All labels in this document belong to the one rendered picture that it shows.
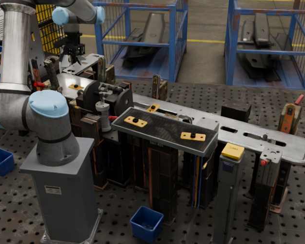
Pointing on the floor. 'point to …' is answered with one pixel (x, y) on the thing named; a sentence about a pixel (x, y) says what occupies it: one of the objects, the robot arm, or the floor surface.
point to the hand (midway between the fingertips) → (69, 68)
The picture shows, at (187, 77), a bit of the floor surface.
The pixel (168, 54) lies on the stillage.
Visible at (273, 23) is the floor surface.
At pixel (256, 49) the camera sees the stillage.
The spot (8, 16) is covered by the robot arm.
